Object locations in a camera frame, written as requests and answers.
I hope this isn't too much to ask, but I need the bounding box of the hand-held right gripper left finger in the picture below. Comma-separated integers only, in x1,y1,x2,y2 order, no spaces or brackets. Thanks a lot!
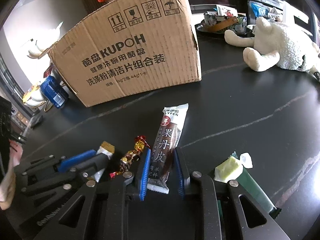
34,151,151,240

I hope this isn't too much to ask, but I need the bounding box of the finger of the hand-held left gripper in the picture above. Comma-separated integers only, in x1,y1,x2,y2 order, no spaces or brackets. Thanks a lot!
21,153,111,202
14,149,97,180

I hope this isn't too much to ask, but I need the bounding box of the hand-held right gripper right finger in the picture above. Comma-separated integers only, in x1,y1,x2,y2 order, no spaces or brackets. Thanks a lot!
174,147,291,240

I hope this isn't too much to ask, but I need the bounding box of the white gold snack packet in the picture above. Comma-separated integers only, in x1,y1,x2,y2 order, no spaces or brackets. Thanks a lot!
94,141,116,182

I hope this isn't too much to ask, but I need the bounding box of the brown fruit leather bar packet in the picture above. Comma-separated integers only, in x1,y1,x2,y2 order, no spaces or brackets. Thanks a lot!
147,103,188,194

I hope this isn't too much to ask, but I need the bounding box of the brown cardboard box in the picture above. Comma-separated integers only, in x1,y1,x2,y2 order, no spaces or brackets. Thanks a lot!
49,0,202,107

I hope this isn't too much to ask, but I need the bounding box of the person's left hand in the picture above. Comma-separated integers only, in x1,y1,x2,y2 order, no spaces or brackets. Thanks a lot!
0,164,17,210

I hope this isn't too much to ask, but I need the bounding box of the red gold twisted candy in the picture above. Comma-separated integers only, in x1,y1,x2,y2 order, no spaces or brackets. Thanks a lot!
109,135,150,179

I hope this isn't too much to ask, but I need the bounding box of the pale green wrapped candy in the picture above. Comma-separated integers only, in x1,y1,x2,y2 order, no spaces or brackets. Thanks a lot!
214,152,253,183

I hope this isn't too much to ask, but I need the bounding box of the blue soda can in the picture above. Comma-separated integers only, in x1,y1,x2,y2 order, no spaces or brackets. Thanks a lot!
40,75,69,109

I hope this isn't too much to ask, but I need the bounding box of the dark green long packet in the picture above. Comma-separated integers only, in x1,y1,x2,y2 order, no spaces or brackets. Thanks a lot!
216,167,283,220

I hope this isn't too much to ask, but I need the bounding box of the yellow snack bag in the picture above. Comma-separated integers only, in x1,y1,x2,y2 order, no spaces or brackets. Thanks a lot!
23,85,38,103

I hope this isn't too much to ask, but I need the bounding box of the small white lotus bowl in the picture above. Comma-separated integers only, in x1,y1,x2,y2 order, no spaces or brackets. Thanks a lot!
28,21,64,59

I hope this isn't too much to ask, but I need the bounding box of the black round tray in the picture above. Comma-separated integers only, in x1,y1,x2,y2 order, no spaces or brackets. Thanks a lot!
194,23,253,39

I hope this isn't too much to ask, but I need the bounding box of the white plush sheep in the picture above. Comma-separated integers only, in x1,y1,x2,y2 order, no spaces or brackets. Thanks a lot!
224,17,320,82

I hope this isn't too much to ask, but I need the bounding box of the floral bowl with leather strap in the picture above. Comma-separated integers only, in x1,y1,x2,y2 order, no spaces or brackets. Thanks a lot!
203,12,248,33

